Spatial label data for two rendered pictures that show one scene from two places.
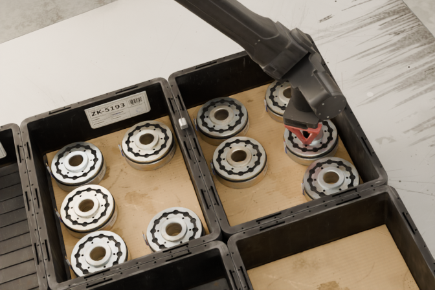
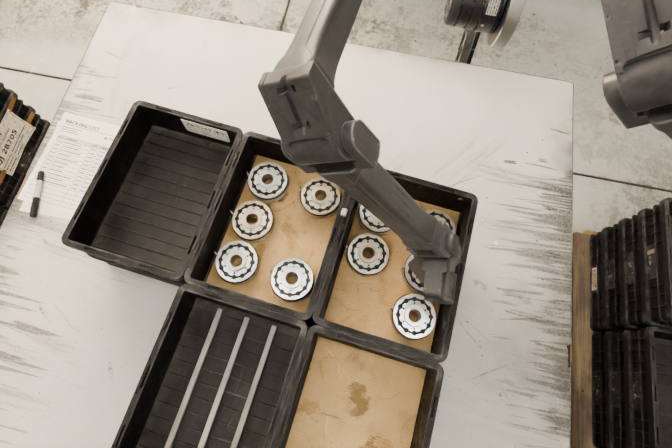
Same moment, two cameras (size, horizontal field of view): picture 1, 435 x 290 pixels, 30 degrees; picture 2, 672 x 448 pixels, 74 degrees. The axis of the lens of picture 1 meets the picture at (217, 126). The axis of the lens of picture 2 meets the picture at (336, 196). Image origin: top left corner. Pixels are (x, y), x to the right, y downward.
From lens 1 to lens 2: 0.69 m
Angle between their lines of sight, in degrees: 22
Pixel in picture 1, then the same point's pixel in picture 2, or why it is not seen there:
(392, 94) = (510, 254)
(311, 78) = (438, 275)
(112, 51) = (357, 89)
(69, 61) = not seen: hidden behind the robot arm
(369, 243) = (406, 377)
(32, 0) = not seen: outside the picture
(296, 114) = (418, 268)
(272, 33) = (426, 240)
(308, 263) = (358, 361)
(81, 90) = not seen: hidden behind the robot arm
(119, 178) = (288, 208)
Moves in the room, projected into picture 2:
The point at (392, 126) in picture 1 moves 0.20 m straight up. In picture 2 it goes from (492, 278) to (522, 262)
